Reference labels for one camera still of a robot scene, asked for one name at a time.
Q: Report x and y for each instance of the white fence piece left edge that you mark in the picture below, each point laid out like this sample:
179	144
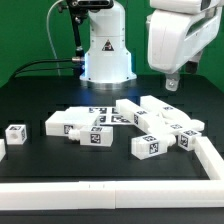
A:
2	149

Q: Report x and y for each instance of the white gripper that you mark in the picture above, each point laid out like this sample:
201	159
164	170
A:
178	30

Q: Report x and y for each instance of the flat white tagged plate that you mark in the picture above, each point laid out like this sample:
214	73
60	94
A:
109	116

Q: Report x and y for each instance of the small white cube block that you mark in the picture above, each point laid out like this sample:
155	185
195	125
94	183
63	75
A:
16	134

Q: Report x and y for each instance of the white chair seat block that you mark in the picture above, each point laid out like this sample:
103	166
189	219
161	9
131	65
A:
61	122

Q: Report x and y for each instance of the white front fence bar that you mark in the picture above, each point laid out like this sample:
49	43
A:
111	195

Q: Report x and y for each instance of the white right fence bar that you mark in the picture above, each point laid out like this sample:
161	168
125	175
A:
209	158

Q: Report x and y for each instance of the white fence bar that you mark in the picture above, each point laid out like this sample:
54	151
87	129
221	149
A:
111	195
209	158

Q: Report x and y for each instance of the white chair back frame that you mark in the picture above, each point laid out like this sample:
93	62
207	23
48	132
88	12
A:
153	116

